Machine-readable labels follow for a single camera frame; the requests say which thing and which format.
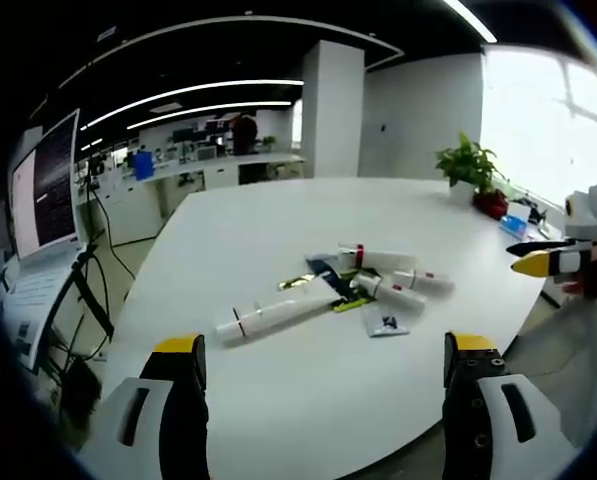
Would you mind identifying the green yellow skincare sachet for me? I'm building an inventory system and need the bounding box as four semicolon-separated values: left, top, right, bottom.
331;293;375;314

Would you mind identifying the red pot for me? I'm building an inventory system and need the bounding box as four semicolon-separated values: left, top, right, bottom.
471;188;510;219

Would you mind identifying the black tripod stand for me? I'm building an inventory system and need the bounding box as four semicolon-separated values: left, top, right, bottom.
42;179;139;381

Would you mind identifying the white keyboard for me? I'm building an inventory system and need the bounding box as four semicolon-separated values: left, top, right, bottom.
0;243;87;374

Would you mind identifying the ceiling light strip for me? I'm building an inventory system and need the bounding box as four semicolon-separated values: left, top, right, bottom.
80;78;305;132
125;99;295;131
440;0;499;44

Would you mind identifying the white lab counter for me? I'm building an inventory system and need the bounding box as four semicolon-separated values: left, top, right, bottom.
77;149;307;246

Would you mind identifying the large white skincare tube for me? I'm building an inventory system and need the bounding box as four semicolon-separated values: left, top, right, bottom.
214;286;340;349

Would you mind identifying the white skincare bottle red label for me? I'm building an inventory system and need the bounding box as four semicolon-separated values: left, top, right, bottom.
391;268;455;295

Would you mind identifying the white skincare bottle silver cap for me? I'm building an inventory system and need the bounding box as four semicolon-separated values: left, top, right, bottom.
353;272;428;315

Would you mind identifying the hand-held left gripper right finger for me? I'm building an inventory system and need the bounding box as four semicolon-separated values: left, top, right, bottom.
441;330;580;480

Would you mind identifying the person's right hand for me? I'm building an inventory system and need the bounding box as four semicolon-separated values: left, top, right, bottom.
552;243;597;302

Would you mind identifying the white red-banded skincare tube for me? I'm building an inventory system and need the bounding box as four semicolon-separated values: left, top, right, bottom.
336;241;418;274

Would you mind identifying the window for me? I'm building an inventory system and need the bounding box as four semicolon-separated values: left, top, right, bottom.
480;44;597;211

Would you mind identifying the green plant in white pot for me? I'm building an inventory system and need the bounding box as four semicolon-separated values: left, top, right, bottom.
434;131;510;204

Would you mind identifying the gold skincare sachet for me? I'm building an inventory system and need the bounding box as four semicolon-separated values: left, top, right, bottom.
276;272;320;292

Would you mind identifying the dark blue skincare sachet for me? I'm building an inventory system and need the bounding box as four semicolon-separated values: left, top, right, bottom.
304;252;355;302

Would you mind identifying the blue white skincare sachet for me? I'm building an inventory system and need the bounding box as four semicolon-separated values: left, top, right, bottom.
360;306;411;340

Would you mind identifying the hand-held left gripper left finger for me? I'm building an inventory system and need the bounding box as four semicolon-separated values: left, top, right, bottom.
77;332;210;480

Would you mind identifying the blue tissue box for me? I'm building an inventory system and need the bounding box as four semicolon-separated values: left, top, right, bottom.
497;213;530;237

